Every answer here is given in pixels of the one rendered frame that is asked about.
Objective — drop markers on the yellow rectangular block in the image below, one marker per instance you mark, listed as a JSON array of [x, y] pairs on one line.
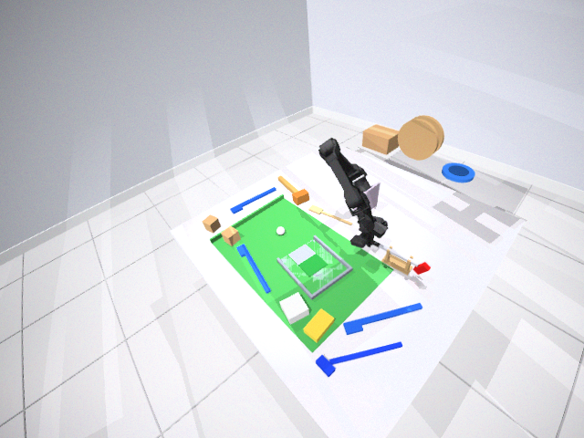
[[318, 325]]

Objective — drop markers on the green flat mat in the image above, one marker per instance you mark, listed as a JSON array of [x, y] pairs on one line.
[[265, 245]]

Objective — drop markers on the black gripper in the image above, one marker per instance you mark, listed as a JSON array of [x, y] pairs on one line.
[[363, 238]]

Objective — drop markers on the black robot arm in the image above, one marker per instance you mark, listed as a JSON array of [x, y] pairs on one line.
[[354, 194]]

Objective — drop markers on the brown cube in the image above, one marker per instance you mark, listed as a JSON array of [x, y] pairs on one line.
[[231, 235], [211, 224]]

